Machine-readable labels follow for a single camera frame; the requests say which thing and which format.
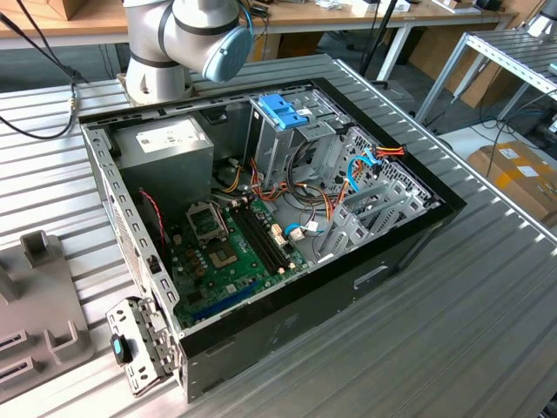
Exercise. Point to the black tripod pole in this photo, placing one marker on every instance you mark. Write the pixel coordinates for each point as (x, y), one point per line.
(378, 35)

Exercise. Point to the blue expansion slot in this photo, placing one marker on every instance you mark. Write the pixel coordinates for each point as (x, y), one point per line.
(217, 305)

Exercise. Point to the wooden top desk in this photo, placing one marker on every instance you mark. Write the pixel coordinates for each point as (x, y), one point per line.
(304, 17)

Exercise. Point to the black blue bracket latch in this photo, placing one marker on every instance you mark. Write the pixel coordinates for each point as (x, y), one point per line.
(117, 348)

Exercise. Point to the metal hinged slot bracket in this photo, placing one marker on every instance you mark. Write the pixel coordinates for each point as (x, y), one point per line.
(143, 374)

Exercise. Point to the grey power supply unit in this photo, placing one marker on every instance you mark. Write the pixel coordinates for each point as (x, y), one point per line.
(174, 174)

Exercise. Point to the metal disk bay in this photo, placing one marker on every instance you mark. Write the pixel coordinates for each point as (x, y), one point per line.
(354, 235)

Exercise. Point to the metal drive cage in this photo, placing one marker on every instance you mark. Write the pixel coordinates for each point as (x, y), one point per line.
(270, 148)

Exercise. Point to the black RAM slot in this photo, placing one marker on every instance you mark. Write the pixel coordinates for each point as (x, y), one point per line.
(258, 240)
(263, 237)
(252, 242)
(269, 235)

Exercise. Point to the blue drive cage latch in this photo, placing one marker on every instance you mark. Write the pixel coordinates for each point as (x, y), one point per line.
(278, 109)

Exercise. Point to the green motherboard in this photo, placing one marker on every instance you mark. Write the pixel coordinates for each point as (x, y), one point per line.
(237, 278)

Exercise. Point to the metal slat table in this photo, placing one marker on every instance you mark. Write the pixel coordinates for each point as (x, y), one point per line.
(500, 48)

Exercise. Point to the black case fan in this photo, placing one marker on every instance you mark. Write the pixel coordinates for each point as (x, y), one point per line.
(152, 217)

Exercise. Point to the grey parts rack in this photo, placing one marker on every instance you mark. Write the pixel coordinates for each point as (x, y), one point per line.
(39, 300)

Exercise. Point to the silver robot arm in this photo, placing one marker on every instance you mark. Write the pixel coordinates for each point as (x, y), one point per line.
(148, 26)

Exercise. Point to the brown cardboard box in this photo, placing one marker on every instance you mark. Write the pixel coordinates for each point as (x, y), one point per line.
(69, 8)

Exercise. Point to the brown cardboard panel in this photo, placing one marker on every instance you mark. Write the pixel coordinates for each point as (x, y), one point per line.
(435, 56)

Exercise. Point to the labelled cardboard box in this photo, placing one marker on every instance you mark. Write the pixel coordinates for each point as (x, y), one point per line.
(513, 174)

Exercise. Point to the black open PC case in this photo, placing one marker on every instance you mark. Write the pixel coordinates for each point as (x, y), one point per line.
(313, 313)

